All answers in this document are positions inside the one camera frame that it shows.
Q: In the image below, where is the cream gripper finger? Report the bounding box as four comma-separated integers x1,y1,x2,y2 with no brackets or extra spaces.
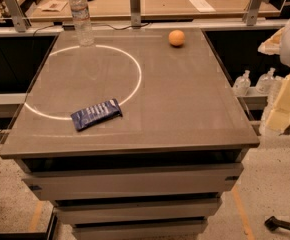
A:
258,28,283,55
265,74,290,133

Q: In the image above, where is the orange fruit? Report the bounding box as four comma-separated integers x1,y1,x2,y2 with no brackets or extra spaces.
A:
168,30,185,47

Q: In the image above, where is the blue rxbar wrapper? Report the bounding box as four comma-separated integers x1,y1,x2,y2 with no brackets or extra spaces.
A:
70,99,123,131

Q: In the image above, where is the right clear pump bottle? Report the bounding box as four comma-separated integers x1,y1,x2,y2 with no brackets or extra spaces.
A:
255,68,275,94

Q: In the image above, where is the clear pump bottle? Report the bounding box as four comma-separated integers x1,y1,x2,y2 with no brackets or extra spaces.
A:
255,68,275,94
232,70,251,96

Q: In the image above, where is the left clear pump bottle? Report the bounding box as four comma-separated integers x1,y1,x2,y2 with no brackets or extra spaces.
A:
232,70,251,96

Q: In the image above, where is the white paper sheet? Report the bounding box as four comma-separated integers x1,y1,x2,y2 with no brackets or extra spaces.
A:
190,0,215,13

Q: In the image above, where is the black chair base leg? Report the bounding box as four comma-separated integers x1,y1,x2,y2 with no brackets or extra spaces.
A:
264,216,290,231

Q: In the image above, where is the grey drawer cabinet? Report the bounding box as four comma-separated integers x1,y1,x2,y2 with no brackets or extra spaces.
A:
2,28,259,240

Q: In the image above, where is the clear plastic water bottle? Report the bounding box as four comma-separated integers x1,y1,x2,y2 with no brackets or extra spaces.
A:
69,0,94,46

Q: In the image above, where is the paper note on desk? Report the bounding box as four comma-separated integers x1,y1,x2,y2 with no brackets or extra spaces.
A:
40,0,67,12

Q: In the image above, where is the right metal bracket post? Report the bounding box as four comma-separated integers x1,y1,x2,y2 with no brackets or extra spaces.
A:
242,0,263,26

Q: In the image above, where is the metal bracket post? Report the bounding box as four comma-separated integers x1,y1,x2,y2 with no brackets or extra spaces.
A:
242,0,263,26
4,0,31,32
130,0,141,28

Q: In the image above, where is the middle metal bracket post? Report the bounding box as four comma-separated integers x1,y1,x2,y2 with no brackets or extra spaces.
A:
130,0,141,28

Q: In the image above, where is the black cable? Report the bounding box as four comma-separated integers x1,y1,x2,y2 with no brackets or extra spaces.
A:
31,22,151,38

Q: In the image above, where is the left metal bracket post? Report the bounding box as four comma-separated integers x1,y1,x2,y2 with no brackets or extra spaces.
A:
4,0,31,32

